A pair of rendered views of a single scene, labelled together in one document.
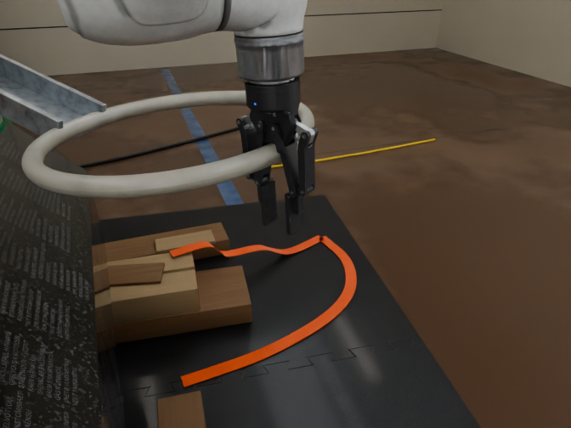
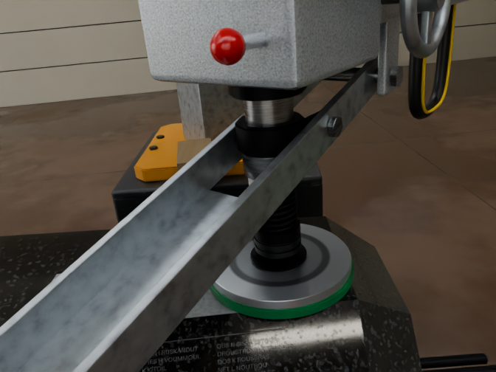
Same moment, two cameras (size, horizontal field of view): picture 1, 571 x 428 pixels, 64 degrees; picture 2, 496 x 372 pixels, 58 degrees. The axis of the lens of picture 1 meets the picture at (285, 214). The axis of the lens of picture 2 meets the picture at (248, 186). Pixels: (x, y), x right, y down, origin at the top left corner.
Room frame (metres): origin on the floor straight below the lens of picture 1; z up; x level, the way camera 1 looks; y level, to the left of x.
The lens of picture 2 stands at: (1.15, 0.23, 1.22)
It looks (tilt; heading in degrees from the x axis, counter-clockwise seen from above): 23 degrees down; 106
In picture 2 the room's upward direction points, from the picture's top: 5 degrees counter-clockwise
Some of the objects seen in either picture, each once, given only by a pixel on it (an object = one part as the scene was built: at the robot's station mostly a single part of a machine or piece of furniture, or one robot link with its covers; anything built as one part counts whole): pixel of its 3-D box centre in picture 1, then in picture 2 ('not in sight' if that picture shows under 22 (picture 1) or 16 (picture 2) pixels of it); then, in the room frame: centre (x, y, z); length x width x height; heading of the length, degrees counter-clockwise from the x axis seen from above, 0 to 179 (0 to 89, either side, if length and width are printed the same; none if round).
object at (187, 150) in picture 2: not in sight; (195, 158); (0.69, 1.34, 0.81); 0.20 x 0.10 x 0.05; 111
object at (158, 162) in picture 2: not in sight; (221, 142); (0.68, 1.59, 0.76); 0.49 x 0.49 x 0.05; 13
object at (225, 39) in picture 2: not in sight; (243, 43); (1.04, 0.64, 1.18); 0.08 x 0.03 x 0.03; 66
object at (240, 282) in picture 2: not in sight; (278, 259); (1.03, 0.79, 0.85); 0.21 x 0.21 x 0.01
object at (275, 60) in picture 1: (270, 56); not in sight; (0.62, 0.02, 1.08); 0.09 x 0.09 x 0.06
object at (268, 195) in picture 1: (268, 203); not in sight; (0.64, 0.03, 0.85); 0.03 x 0.01 x 0.07; 141
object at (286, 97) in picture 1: (274, 110); not in sight; (0.62, 0.02, 1.01); 0.08 x 0.07 x 0.09; 51
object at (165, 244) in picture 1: (184, 241); not in sight; (1.66, 0.44, 0.10); 0.25 x 0.10 x 0.01; 109
